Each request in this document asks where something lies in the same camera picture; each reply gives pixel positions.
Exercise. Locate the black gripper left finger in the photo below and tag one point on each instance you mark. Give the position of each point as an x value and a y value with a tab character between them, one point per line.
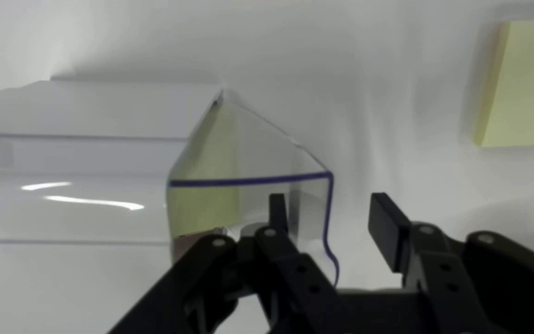
268	289

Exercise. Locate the white box with clear lid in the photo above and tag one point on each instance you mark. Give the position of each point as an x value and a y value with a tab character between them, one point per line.
64	111

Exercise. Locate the yellow sticky note pad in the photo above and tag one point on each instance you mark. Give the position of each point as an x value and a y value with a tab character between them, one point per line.
208	159
527	85

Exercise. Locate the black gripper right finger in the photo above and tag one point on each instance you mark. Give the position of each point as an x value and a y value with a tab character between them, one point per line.
464	284

